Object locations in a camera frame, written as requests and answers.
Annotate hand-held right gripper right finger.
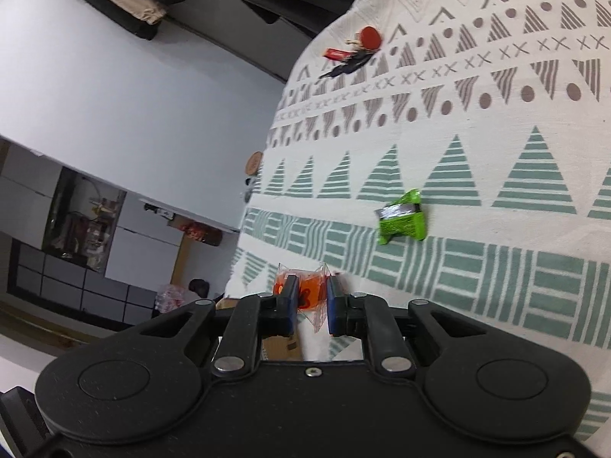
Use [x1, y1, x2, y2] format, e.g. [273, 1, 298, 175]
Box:
[327, 274, 483, 377]

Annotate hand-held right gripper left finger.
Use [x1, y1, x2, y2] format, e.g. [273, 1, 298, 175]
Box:
[143, 274, 301, 377]

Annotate clear orange snack packet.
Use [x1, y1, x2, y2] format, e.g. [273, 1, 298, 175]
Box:
[272, 262, 344, 332]

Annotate black round object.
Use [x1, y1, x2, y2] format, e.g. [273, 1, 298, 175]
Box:
[188, 278, 211, 303]

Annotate lime green foil snack packet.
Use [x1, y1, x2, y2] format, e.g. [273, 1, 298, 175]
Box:
[375, 189, 427, 245]

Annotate pink plastic bag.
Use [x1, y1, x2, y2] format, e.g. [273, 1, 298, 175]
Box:
[155, 284, 192, 313]

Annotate white storage cabinet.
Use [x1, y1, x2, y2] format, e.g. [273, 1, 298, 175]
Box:
[0, 138, 182, 330]

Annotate patterned tablecloth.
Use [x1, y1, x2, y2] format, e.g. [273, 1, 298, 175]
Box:
[224, 0, 611, 444]

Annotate key bunch with red tags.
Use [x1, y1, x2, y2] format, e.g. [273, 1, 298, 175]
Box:
[317, 25, 383, 79]

